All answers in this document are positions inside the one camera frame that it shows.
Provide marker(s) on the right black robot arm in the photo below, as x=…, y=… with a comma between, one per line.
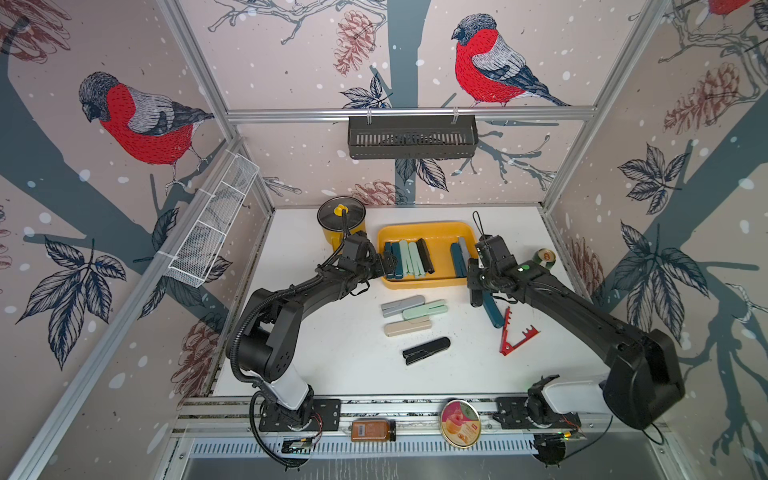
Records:
x=644, y=379

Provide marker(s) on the small brown box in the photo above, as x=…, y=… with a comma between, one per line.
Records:
x=373, y=430

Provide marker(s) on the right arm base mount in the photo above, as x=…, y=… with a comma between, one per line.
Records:
x=531, y=410

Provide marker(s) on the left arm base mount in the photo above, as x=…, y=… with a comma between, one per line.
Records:
x=313, y=415

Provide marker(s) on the dark teal pliers bottom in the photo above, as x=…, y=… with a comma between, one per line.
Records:
x=396, y=252

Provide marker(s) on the white mesh wall basket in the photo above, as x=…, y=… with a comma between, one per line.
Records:
x=193, y=262

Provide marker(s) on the yellow pot with dark lid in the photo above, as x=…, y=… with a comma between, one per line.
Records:
x=340, y=215

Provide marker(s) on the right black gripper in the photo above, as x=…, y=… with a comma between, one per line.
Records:
x=473, y=266

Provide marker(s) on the black hanging wire basket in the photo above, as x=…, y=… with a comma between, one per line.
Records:
x=412, y=137

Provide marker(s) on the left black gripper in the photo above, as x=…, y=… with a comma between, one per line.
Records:
x=380, y=269

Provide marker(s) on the yellow plastic storage box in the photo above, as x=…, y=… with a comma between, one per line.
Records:
x=439, y=237

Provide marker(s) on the red plastic tool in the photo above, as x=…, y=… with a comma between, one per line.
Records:
x=511, y=339

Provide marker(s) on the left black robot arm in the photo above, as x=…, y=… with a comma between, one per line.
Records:
x=263, y=343

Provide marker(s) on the beige pruning pliers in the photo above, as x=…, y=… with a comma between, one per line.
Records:
x=407, y=326

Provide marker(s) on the round pink tin lid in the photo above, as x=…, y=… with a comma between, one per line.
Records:
x=460, y=424

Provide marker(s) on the black pliers pair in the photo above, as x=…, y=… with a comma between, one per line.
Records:
x=425, y=257

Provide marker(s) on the grey pruning pliers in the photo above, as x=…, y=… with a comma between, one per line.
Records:
x=464, y=252
x=396, y=307

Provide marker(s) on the dark teal pliers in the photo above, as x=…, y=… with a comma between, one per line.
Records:
x=459, y=263
x=496, y=318
x=388, y=262
x=396, y=252

